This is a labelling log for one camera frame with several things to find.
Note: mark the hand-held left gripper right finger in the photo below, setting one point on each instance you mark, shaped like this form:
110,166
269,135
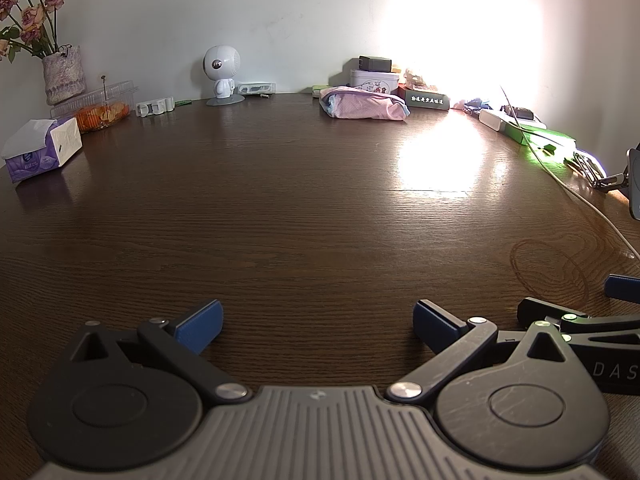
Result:
435,328

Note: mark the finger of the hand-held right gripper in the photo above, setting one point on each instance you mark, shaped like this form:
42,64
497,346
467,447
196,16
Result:
622,289
540,310

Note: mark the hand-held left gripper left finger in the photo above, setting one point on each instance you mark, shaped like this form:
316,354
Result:
200,326

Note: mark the pink and blue garment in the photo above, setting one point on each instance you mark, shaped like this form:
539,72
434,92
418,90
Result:
365,105

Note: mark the green flat box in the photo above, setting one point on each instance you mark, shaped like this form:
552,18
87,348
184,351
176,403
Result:
550,138

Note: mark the thin dark stick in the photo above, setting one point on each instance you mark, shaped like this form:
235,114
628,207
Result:
515,115

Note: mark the small black device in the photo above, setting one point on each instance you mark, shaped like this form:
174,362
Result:
520,112

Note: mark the white plastic clip holder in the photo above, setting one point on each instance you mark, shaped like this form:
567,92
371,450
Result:
150,106

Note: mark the purple white tissue pack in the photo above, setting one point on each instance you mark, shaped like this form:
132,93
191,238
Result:
65,142

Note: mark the dark box with white print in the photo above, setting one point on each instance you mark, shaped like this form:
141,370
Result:
425,100

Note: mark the clear plastic box of oranges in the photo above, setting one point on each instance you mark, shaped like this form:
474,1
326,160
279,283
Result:
100,112

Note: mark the white rectangular device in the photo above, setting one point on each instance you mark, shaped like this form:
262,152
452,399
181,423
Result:
255,89

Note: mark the pile of snack wrappers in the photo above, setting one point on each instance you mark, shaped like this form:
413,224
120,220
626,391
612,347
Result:
417,80

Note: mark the white printed tin box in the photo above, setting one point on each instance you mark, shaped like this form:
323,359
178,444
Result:
372,79

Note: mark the green white packet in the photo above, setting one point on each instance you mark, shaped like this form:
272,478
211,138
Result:
317,91

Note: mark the white robot figure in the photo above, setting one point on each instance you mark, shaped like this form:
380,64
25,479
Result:
220,62

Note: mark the black charger block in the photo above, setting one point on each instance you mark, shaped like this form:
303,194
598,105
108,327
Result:
375,64

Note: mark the grey phone holder mount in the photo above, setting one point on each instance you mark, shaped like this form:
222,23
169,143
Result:
634,180

